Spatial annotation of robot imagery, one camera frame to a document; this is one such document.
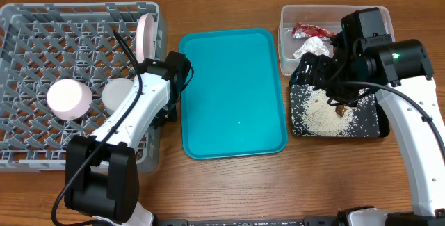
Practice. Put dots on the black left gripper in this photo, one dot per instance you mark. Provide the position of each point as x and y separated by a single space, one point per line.
171 115

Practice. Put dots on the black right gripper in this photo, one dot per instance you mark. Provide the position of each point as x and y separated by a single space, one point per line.
321 65

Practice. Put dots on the white tissue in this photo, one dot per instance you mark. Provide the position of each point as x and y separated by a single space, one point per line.
313 45

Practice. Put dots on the red candy wrapper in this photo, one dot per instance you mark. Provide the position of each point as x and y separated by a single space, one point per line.
302 30

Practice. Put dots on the white rice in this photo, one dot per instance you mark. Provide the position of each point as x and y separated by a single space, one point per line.
323 114

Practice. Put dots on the brown food piece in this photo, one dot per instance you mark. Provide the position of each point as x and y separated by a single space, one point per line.
340 110

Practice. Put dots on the grey round bowl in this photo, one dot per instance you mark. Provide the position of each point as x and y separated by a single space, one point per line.
115 92

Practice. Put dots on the white round plate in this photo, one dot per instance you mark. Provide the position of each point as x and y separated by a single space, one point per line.
145 47

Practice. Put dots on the pink bowl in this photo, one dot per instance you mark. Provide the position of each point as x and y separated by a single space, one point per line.
69 99

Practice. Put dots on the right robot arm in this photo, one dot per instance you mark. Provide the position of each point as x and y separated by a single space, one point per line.
399 75

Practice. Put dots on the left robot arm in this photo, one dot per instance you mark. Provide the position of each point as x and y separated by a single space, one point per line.
101 173

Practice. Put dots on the black waste tray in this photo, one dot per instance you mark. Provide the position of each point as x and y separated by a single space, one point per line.
347 128

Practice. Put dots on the clear plastic bin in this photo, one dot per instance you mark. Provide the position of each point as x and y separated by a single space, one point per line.
325 16

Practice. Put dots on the teal plastic tray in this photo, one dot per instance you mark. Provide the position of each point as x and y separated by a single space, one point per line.
233 105

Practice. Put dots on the grey plastic dish rack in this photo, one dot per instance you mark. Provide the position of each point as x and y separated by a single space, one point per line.
42 43

